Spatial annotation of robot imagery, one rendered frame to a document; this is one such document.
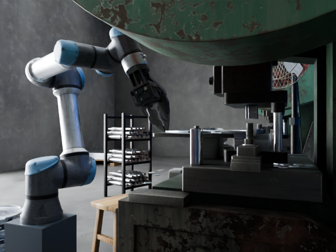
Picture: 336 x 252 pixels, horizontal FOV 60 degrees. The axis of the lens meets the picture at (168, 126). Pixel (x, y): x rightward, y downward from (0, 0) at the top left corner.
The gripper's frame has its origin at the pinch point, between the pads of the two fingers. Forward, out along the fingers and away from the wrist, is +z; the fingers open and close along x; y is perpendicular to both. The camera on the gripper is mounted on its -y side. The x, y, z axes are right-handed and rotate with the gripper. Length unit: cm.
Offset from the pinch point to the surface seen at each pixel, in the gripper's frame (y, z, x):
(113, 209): -64, 20, -70
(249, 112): -0.8, 6.6, 24.6
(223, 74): 3.9, -5.8, 23.1
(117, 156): -204, -26, -133
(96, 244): -72, 36, -96
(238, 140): 4.2, 12.6, 19.1
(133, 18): 43.2, -11.8, 16.7
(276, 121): 6.3, 12.0, 29.9
